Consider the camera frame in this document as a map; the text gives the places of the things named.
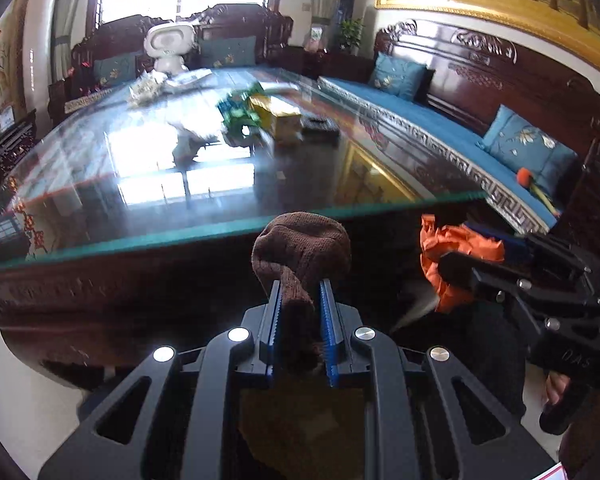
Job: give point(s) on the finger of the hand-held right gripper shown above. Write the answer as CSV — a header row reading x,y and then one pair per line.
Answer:
x,y
512,249
462,267

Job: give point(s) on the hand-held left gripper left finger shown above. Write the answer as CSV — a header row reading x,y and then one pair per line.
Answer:
x,y
272,325

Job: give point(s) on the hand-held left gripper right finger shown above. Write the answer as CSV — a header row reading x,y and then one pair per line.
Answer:
x,y
330,330

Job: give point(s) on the brown knitted cloth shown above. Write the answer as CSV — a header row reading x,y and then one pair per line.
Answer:
x,y
300,245

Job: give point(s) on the white tissue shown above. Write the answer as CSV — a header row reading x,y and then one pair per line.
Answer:
x,y
192,135

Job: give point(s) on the yellow carton box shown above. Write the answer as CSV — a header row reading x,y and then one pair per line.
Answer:
x,y
277,117

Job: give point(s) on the teal snack packet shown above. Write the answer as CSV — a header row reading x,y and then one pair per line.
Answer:
x,y
232,112

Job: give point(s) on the green snack packet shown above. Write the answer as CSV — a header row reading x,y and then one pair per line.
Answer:
x,y
250,94

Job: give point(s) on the white paper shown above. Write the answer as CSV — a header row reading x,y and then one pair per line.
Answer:
x,y
190,78

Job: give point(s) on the clear plastic wrapper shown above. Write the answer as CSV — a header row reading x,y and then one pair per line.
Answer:
x,y
147,89

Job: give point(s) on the person's right forearm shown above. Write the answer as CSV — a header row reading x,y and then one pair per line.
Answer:
x,y
595,440

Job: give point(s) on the person's right hand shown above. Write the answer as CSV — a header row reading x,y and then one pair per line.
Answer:
x,y
557,389

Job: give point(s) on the orange-tipped toy stick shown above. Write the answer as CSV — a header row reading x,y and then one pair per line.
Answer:
x,y
526,176

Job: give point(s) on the large blue embroidered pillow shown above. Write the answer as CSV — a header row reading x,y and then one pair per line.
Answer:
x,y
525,145

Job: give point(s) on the blue seat cushion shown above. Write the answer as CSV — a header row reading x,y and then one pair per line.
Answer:
x,y
430,125

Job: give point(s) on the carved wooden coffee table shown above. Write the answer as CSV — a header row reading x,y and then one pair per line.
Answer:
x,y
130,290

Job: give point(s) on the carved wooden long sofa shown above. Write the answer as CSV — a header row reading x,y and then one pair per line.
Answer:
x,y
505,75

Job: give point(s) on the small blue embroidered pillow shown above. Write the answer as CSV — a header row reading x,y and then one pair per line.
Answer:
x,y
397,77

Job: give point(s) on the black remote control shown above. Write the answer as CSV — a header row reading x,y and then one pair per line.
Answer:
x,y
321,125

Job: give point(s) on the green potted plant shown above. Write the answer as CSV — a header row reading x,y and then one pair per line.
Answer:
x,y
351,32

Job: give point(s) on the small white green box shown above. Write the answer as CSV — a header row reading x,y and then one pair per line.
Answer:
x,y
316,37

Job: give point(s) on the teal embroidered pillow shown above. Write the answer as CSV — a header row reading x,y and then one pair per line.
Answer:
x,y
229,52
114,70

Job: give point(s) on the dark blue tall appliance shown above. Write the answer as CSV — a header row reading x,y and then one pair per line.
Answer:
x,y
345,10

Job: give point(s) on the white robot toy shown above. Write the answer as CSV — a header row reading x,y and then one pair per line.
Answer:
x,y
167,40

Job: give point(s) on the dark wooden carved settee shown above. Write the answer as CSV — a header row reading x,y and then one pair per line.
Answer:
x,y
230,22

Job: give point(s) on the dark wooden side cabinet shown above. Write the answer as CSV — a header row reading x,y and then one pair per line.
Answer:
x,y
5,150

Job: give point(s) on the white standing air conditioner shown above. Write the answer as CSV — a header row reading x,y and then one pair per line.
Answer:
x,y
39,50

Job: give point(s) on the beige red-print wall hanging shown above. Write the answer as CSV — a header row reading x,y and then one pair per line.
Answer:
x,y
0,60

